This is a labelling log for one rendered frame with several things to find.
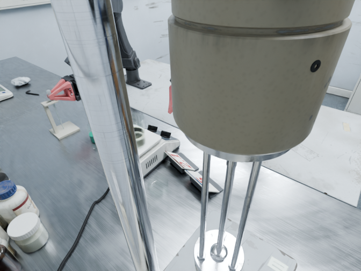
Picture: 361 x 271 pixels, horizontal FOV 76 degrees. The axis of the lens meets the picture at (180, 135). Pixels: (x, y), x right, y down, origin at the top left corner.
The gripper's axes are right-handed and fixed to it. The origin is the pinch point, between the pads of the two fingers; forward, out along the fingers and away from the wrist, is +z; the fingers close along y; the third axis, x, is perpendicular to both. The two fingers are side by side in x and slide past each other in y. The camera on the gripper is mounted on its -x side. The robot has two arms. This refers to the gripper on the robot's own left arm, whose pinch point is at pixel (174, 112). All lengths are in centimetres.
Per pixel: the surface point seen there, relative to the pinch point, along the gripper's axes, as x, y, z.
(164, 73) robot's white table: 40, -45, -27
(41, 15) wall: 18, -150, -34
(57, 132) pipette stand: -3.3, -39.1, 22.7
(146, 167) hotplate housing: -2.1, 1.4, 17.7
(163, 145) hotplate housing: 0.5, 1.2, 10.2
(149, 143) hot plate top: -3.8, -0.2, 11.5
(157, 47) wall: 127, -147, -89
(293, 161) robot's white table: 20.1, 32.5, -3.4
